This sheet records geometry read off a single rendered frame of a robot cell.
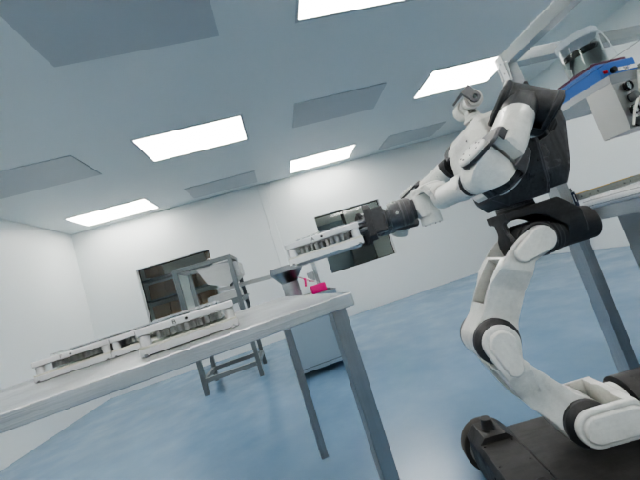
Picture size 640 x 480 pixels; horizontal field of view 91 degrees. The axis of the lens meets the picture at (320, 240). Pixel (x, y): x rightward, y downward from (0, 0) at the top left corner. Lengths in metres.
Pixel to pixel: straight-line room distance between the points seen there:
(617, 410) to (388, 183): 5.70
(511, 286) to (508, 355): 0.21
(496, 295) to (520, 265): 0.12
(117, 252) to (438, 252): 5.99
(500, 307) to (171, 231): 5.78
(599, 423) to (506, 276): 0.48
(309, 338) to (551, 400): 2.35
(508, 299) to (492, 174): 0.47
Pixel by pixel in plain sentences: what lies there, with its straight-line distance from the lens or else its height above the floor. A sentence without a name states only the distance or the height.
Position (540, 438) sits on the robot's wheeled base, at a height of 0.17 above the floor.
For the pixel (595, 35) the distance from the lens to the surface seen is 1.73.
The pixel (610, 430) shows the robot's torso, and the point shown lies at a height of 0.28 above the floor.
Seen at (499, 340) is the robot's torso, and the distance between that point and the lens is 1.13.
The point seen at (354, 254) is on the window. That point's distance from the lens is 6.22.
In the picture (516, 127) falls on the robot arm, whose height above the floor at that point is 1.14.
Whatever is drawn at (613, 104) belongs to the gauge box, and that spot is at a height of 1.24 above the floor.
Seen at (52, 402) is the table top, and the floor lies 0.87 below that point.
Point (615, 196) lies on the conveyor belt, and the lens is 1.84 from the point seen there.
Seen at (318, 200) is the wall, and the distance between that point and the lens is 6.19.
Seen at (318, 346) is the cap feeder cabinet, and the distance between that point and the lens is 3.29.
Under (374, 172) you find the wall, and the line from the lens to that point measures 6.59.
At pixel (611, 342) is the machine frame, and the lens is 2.03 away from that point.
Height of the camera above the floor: 0.96
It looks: 6 degrees up
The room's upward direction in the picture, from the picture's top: 18 degrees counter-clockwise
